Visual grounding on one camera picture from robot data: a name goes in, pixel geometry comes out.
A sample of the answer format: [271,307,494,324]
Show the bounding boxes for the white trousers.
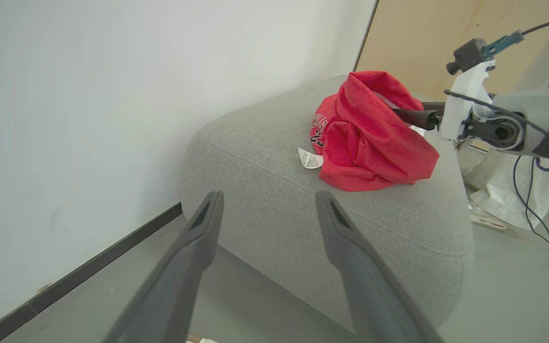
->
[459,0,549,232]

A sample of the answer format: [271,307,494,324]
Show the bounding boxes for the black baseboard strip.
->
[0,202,183,343]

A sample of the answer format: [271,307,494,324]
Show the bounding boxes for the teal camera connector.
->
[483,30,526,57]

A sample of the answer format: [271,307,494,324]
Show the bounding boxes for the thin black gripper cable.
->
[443,90,549,136]

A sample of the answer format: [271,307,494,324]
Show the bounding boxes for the red shorts with striped trim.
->
[335,71,440,185]

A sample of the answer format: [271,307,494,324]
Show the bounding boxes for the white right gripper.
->
[391,59,498,141]

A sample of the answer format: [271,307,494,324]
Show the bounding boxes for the white striped sneaker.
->
[467,196,509,232]

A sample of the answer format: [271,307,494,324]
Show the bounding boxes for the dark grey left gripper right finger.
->
[315,191,447,343]

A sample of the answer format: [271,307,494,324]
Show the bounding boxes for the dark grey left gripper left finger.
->
[103,191,225,343]

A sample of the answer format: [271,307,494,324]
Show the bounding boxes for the grey fabric sofa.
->
[179,74,476,334]

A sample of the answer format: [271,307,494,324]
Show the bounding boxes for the red jersey with white panels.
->
[297,93,401,192]

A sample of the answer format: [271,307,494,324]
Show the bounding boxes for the beige wooden panel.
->
[354,0,549,103]

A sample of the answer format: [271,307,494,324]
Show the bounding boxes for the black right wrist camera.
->
[446,39,489,76]

